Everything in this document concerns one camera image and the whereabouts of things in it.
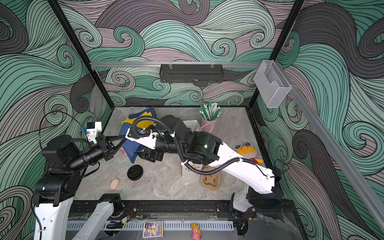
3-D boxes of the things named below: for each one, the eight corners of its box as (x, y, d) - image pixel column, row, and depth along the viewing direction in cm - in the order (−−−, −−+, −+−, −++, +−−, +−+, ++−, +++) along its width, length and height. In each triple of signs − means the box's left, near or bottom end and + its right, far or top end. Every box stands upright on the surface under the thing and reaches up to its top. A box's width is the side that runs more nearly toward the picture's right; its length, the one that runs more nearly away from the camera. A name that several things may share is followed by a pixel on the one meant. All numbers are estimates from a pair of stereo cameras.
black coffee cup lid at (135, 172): (127, 180, 85) (125, 178, 82) (131, 166, 90) (129, 164, 87) (141, 180, 85) (140, 178, 82) (144, 166, 90) (143, 164, 87)
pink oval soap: (111, 190, 81) (109, 188, 79) (114, 180, 85) (112, 179, 82) (117, 190, 81) (116, 188, 79) (120, 180, 85) (118, 179, 82)
